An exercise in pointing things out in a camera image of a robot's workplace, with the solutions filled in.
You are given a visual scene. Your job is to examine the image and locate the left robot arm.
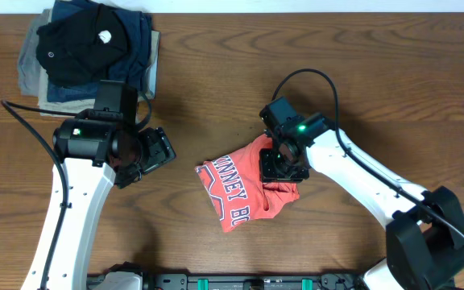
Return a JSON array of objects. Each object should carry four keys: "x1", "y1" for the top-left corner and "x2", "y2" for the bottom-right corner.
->
[{"x1": 22, "y1": 81, "x2": 176, "y2": 289}]

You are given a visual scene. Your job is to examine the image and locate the red printed t-shirt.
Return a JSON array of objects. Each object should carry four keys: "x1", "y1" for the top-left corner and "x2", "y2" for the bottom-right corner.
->
[{"x1": 195, "y1": 135, "x2": 300, "y2": 232}]

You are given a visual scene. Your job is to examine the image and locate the navy folded garment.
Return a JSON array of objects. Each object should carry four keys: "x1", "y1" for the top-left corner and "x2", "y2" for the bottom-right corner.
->
[{"x1": 47, "y1": 1, "x2": 152, "y2": 103}]

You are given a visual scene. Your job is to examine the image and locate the left black cable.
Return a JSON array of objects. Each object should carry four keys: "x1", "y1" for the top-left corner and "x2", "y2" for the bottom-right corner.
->
[{"x1": 0, "y1": 99, "x2": 78, "y2": 290}]

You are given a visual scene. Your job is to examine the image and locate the black folded garment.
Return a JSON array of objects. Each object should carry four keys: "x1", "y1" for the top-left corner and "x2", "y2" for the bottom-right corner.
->
[{"x1": 36, "y1": 4, "x2": 129, "y2": 86}]

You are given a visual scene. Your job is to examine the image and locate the light blue folded garment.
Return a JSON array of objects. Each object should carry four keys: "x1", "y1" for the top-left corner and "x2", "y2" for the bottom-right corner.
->
[{"x1": 144, "y1": 56, "x2": 158, "y2": 100}]

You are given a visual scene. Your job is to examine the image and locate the beige folded garment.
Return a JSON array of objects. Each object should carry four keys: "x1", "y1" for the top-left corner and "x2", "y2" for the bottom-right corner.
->
[{"x1": 38, "y1": 31, "x2": 160, "y2": 113}]

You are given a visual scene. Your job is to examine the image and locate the right black cable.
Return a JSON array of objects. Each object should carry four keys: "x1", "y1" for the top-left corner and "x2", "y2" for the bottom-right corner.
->
[{"x1": 271, "y1": 68, "x2": 464, "y2": 290}]

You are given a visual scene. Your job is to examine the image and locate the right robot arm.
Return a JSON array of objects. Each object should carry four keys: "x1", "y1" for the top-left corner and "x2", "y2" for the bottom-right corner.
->
[{"x1": 259, "y1": 97, "x2": 464, "y2": 289}]

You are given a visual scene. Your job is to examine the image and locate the black cable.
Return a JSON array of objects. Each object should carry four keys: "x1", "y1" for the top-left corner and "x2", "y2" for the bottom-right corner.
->
[
  {"x1": 271, "y1": 68, "x2": 464, "y2": 290},
  {"x1": 0, "y1": 99, "x2": 78, "y2": 290}
]

